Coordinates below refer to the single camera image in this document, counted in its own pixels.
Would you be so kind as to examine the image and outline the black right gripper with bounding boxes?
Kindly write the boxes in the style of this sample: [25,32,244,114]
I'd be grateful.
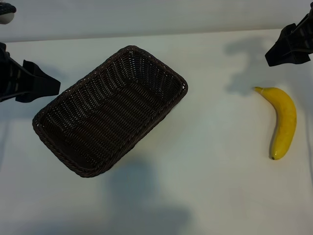
[265,7,313,68]

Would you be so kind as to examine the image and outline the dark brown woven basket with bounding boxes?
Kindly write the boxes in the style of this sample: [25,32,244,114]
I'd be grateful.
[32,45,189,178]

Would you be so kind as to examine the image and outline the yellow banana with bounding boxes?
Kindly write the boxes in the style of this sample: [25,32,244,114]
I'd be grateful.
[253,86,298,161]

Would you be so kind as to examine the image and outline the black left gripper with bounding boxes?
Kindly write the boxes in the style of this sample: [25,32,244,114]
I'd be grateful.
[0,42,61,103]

